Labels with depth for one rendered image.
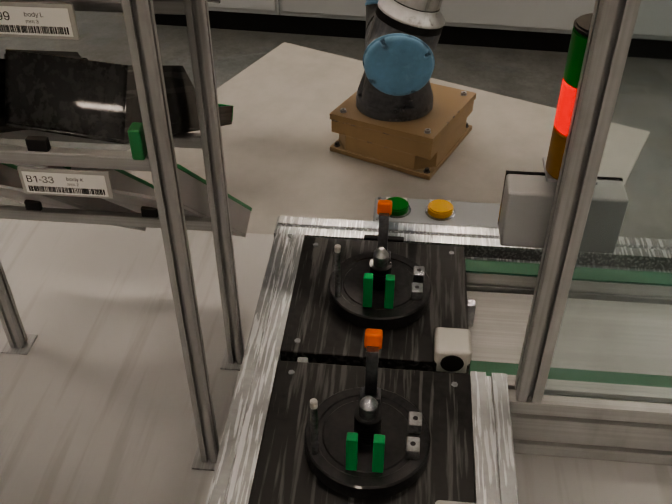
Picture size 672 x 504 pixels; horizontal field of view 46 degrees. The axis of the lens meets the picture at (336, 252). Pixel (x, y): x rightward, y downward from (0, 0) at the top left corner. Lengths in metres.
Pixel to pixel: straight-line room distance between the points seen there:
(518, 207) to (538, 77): 3.10
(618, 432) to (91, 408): 0.69
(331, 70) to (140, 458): 1.13
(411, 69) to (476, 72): 2.57
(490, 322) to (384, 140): 0.51
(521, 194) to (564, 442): 0.36
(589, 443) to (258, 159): 0.85
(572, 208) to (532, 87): 3.02
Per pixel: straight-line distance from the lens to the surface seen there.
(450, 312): 1.08
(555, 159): 0.81
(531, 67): 4.01
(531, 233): 0.86
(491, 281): 1.19
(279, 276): 1.15
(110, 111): 0.79
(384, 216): 1.07
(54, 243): 1.44
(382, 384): 0.98
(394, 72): 1.35
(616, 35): 0.73
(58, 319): 1.29
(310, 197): 1.47
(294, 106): 1.76
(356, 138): 1.55
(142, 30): 0.68
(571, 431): 1.04
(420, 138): 1.48
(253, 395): 0.99
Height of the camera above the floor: 1.70
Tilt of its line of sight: 39 degrees down
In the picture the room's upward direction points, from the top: straight up
